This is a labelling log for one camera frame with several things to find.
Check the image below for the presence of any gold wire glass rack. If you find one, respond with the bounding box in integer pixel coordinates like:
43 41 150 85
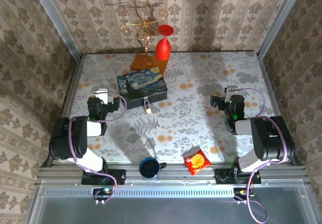
119 9 169 75

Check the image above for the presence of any brass padlock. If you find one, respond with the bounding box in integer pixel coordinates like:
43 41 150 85
143 97 152 114

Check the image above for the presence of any red snack packet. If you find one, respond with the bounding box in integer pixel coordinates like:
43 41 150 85
182 145 211 176

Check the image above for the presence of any aluminium corner post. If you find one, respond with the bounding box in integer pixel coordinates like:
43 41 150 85
30 0 83 58
256 0 306 58

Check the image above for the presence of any aluminium frame rail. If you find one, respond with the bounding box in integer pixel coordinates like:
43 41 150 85
37 162 307 184

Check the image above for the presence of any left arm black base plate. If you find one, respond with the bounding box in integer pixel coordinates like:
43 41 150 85
80 169 126 186

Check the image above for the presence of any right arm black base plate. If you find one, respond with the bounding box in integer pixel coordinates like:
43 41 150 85
215 168 262 185

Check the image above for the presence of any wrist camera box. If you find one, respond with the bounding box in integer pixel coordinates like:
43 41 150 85
224 85 239 95
94 89 109 104

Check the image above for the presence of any dark blue mug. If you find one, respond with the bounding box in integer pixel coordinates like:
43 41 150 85
138 157 168 179

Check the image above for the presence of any starry night painted box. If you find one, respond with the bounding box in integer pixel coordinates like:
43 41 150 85
117 66 168 110

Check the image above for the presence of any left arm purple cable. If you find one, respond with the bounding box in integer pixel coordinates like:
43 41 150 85
68 92 128 204

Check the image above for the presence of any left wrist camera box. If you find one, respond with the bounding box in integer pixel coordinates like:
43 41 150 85
94 89 109 104

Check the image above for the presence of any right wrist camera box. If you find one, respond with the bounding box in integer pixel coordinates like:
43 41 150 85
224 85 239 95

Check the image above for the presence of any grey metal vented cover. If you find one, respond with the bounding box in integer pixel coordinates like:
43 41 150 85
25 180 322 224

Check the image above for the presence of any red wine glass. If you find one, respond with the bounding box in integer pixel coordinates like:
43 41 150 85
154 24 175 60

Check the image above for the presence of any floral table mat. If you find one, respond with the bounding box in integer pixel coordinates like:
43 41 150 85
58 51 289 163

